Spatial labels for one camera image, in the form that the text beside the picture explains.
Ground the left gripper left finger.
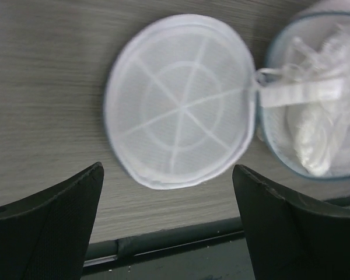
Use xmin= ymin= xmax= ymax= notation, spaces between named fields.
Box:
xmin=0 ymin=162 xmax=104 ymax=279

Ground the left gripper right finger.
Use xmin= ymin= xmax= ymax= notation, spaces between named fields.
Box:
xmin=232 ymin=165 xmax=350 ymax=279

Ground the white mesh laundry bag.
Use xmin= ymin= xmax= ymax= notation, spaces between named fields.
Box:
xmin=103 ymin=1 xmax=350 ymax=190

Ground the white bra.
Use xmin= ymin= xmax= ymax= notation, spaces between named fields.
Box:
xmin=279 ymin=23 xmax=350 ymax=177

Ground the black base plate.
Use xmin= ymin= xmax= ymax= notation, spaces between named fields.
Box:
xmin=82 ymin=218 xmax=254 ymax=279

